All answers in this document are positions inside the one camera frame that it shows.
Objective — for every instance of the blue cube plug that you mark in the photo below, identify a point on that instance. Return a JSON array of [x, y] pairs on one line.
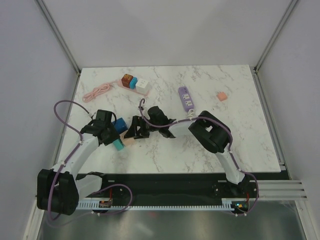
[[120, 125]]

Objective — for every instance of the brown cube plug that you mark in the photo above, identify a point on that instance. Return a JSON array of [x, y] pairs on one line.
[[126, 80]]

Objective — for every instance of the peach cube plug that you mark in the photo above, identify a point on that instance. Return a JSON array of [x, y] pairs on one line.
[[126, 141]]

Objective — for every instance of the aluminium frame post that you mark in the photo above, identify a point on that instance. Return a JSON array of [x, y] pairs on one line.
[[58, 35], [276, 33]]

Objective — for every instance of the right aluminium frame post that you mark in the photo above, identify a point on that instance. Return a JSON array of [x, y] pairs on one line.
[[276, 33]]

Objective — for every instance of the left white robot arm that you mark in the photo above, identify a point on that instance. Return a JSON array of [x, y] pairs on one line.
[[58, 189]]

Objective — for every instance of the left aluminium frame post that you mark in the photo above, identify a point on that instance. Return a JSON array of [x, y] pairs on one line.
[[58, 35]]

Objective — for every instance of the teal power strip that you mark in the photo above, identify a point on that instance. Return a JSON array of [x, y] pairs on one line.
[[118, 144]]

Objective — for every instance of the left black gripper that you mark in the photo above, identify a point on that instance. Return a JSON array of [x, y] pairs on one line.
[[115, 135]]

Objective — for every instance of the pink power strip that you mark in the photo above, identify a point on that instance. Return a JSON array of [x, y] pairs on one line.
[[119, 83]]

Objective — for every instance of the light blue plug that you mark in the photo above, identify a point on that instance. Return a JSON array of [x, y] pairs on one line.
[[133, 82]]

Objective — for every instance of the white cube plug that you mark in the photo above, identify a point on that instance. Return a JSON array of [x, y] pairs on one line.
[[142, 86]]

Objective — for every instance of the aluminium rail bar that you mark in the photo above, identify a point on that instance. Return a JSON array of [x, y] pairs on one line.
[[281, 190]]

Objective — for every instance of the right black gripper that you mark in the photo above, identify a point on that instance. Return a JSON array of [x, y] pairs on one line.
[[132, 132]]

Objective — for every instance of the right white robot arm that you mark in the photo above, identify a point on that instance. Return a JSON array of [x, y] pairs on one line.
[[209, 131]]

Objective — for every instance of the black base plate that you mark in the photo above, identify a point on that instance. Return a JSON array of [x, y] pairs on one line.
[[181, 189]]

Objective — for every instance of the purple power strip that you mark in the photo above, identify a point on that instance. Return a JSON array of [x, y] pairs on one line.
[[186, 99]]

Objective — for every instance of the pink plug adapter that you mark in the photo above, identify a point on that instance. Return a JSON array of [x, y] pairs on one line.
[[222, 96]]

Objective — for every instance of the white cable duct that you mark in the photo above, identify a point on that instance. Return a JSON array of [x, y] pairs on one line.
[[94, 204]]

